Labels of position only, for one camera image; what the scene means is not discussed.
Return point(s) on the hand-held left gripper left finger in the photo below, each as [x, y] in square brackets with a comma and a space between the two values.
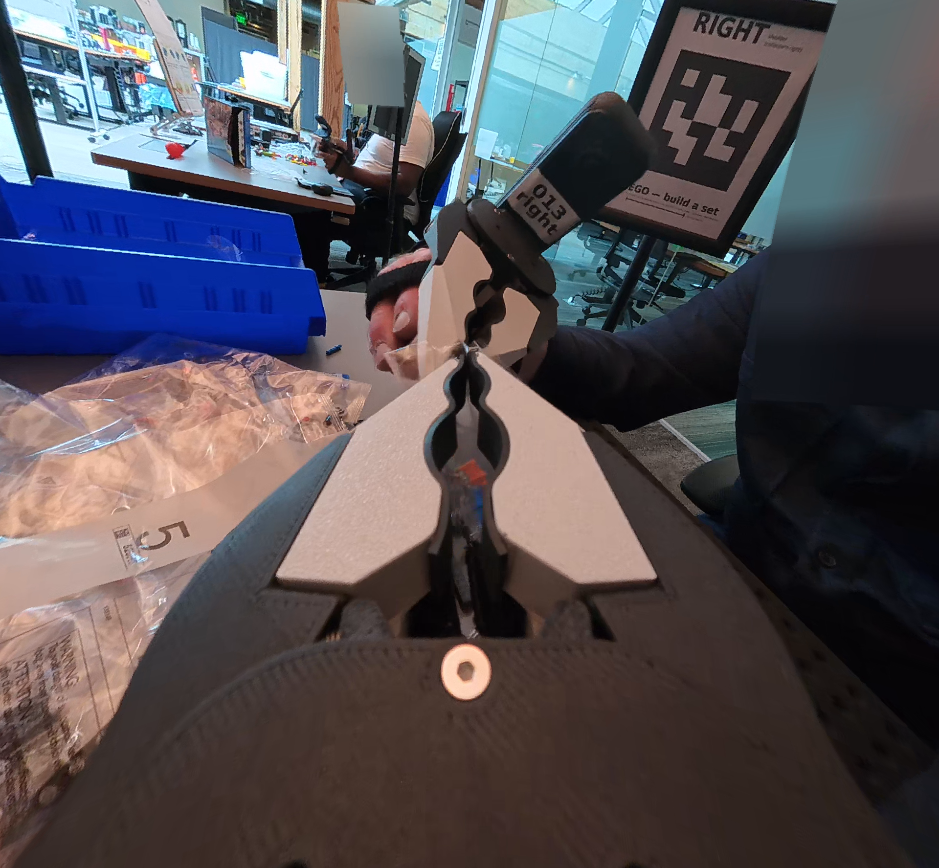
[367, 508]

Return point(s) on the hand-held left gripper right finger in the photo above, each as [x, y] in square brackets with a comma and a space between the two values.
[572, 508]

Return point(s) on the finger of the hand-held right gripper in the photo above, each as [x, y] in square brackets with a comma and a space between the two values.
[447, 296]
[517, 325]

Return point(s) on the small clear lego bag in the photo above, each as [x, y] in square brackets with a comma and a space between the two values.
[469, 516]

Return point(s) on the person's right forearm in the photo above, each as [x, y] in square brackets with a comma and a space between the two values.
[660, 362]

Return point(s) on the crumpled clear lego bag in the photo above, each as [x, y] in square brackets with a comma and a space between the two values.
[220, 398]

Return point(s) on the person's right hand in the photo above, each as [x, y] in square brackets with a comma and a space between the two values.
[396, 329]

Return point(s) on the black office chair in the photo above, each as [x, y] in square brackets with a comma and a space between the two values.
[598, 281]
[444, 149]

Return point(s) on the black framed marker sign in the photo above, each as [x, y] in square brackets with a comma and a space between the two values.
[733, 112]

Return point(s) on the black monitor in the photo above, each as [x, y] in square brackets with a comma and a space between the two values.
[416, 87]

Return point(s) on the clear bag with number strip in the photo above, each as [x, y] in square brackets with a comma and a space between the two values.
[147, 538]

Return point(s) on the brown office desk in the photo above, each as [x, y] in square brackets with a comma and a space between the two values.
[242, 182]

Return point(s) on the person's dark clothed torso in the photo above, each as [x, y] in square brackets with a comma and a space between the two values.
[843, 516]

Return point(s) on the patterned box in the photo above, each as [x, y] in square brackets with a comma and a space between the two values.
[224, 127]

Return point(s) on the blue storage bin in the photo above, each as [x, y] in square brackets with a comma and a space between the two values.
[147, 303]
[147, 219]

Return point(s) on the small red object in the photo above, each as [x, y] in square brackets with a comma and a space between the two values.
[174, 149]

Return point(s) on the clear bag with warning print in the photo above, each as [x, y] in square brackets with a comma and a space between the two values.
[59, 677]

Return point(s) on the brown leaning board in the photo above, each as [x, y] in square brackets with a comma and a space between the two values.
[165, 46]

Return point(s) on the cluttered storage shelves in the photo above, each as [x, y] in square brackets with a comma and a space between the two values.
[110, 46]

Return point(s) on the black sign stand pole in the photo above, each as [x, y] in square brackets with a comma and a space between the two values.
[22, 98]

